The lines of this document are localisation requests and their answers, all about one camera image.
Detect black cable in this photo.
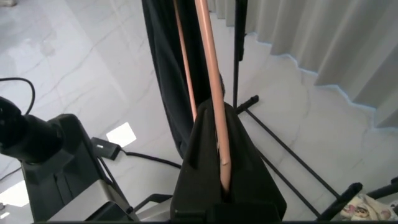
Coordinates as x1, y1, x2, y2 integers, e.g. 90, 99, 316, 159
0, 77, 36, 116

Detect white curtain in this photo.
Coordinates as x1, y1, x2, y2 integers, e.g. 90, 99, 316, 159
206, 0, 398, 129

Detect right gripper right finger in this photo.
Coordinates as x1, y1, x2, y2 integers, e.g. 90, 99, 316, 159
223, 102, 287, 222

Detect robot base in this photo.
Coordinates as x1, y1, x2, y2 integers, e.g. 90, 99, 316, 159
20, 113, 174, 222

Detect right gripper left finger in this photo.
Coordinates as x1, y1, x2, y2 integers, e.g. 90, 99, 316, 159
170, 98, 223, 222

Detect dark grey t-shirt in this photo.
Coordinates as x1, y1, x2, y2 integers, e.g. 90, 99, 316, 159
141, 0, 225, 160

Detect black clothes rack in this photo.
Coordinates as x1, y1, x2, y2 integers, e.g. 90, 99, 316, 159
232, 0, 398, 222

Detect cream printed garment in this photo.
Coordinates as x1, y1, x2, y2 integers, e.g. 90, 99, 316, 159
340, 193, 398, 222

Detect pink clothes hanger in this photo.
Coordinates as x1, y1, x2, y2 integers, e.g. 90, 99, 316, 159
172, 0, 233, 192

